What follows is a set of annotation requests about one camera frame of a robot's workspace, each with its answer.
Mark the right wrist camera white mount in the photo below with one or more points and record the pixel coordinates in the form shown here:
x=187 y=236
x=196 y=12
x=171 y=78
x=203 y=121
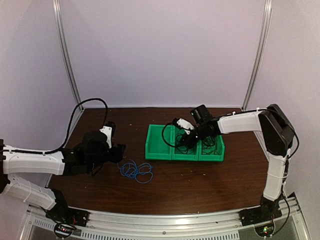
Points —
x=182 y=124

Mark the left aluminium frame post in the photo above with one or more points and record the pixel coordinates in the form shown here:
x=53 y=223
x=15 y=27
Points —
x=64 y=50

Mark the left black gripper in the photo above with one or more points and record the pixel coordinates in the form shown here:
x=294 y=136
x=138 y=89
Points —
x=117 y=153

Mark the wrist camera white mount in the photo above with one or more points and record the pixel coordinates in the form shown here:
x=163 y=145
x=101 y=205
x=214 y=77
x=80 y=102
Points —
x=109 y=131
x=182 y=124

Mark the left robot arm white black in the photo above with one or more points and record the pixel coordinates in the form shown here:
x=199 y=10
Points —
x=88 y=157

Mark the aluminium frame post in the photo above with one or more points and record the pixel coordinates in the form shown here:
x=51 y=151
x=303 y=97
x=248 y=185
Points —
x=264 y=31
x=64 y=50

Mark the right aluminium frame post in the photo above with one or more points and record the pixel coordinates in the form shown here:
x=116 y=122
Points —
x=264 y=31

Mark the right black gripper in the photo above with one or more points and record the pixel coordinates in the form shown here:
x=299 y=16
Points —
x=191 y=144

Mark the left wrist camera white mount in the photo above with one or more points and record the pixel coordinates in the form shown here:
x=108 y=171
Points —
x=109 y=131

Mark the front aluminium rail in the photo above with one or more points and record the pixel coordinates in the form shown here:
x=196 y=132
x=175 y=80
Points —
x=221 y=225

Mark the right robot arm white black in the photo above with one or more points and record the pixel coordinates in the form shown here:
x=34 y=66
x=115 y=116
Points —
x=271 y=122

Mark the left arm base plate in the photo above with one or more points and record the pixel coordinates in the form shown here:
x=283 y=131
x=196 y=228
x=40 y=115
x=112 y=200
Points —
x=68 y=216

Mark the green bin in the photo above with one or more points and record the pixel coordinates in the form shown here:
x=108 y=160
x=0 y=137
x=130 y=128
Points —
x=155 y=147
x=183 y=153
x=211 y=150

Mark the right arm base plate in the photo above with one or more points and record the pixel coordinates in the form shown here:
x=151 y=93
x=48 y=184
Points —
x=257 y=215

